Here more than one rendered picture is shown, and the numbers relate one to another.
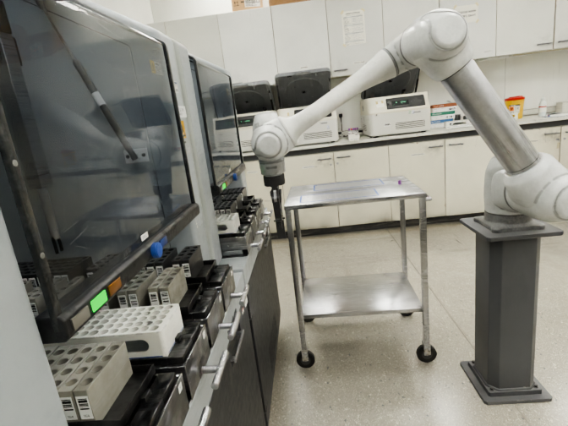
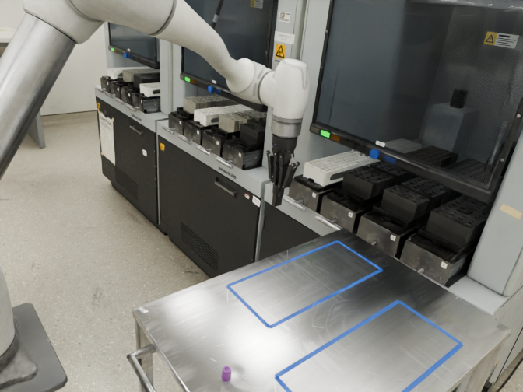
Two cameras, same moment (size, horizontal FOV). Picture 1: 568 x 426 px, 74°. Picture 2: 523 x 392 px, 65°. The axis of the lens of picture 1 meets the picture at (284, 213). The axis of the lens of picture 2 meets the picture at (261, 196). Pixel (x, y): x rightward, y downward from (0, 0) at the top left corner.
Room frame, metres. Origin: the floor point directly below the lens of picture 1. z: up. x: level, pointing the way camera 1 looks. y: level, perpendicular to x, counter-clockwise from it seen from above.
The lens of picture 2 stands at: (2.09, -0.88, 1.38)
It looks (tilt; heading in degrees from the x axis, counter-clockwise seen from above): 26 degrees down; 133
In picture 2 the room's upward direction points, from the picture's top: 6 degrees clockwise
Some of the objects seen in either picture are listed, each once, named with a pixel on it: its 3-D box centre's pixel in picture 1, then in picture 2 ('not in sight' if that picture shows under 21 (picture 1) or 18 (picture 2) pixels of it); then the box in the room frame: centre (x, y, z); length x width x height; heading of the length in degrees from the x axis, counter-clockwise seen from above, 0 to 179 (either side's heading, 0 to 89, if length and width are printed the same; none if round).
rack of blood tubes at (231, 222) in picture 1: (198, 227); (341, 168); (1.35, 0.32, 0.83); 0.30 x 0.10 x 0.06; 86
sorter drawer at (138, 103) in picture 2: not in sight; (189, 97); (0.11, 0.56, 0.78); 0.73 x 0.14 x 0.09; 86
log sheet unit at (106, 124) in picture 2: not in sight; (105, 137); (-0.41, 0.26, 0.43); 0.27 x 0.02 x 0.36; 176
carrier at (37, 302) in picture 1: (51, 299); not in sight; (0.82, 0.56, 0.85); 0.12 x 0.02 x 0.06; 175
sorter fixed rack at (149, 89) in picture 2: not in sight; (168, 89); (0.09, 0.42, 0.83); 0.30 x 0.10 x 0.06; 86
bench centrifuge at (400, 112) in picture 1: (392, 97); not in sight; (3.84, -1.19, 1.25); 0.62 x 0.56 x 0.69; 175
